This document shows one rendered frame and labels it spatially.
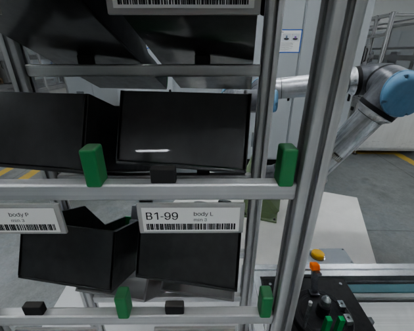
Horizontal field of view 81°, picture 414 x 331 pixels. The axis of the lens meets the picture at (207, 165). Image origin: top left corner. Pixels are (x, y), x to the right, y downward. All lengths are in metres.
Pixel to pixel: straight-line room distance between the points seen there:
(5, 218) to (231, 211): 0.18
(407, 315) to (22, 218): 0.91
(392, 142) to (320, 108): 4.92
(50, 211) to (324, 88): 0.22
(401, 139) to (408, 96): 4.29
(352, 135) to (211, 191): 0.75
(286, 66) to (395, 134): 2.36
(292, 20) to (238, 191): 3.38
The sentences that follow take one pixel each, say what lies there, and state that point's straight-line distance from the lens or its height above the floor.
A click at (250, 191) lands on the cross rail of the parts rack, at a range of 0.20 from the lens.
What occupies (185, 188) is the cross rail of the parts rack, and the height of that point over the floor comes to 1.47.
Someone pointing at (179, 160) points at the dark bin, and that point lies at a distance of 0.24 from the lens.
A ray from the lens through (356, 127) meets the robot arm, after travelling 0.90.
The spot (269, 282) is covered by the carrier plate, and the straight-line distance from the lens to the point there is 0.79.
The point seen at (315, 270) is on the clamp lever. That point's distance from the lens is 0.73.
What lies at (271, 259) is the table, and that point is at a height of 0.86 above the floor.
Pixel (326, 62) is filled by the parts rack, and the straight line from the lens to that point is 0.18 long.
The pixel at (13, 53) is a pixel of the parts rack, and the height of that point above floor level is 1.57.
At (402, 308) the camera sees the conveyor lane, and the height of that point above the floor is 0.92.
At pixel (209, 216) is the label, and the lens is 0.20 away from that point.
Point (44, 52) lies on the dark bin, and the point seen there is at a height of 1.57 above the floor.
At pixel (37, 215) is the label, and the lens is 0.24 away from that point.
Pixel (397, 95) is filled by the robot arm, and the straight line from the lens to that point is 0.86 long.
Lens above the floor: 1.57
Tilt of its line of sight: 25 degrees down
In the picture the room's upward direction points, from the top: straight up
